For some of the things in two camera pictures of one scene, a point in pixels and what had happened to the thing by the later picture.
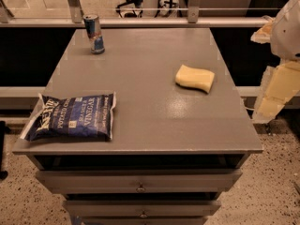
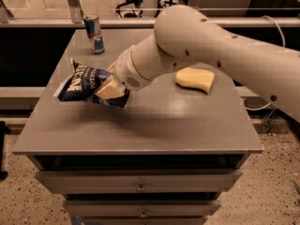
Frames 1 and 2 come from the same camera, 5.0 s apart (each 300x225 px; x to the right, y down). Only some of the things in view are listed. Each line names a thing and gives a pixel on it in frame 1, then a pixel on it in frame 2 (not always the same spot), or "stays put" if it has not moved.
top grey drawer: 140,181 stays put
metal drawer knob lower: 143,215 stays put
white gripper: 287,35 to 125,68
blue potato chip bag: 72,117 to 82,83
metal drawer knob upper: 141,188 stays put
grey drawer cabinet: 181,130 stays put
